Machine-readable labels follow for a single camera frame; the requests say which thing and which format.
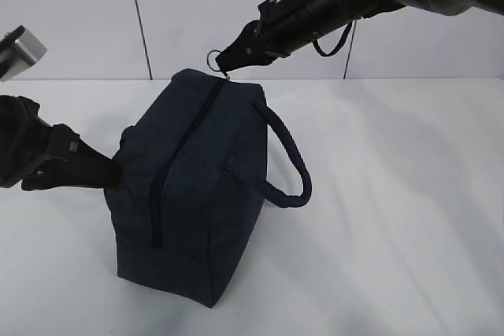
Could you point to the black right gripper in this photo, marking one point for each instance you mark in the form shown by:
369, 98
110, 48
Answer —
278, 33

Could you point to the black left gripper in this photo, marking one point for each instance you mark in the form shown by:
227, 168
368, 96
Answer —
24, 139

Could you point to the dark blue lunch bag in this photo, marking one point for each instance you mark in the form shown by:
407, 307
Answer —
197, 168

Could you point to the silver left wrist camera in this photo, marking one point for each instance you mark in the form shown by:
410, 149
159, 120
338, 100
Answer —
20, 50

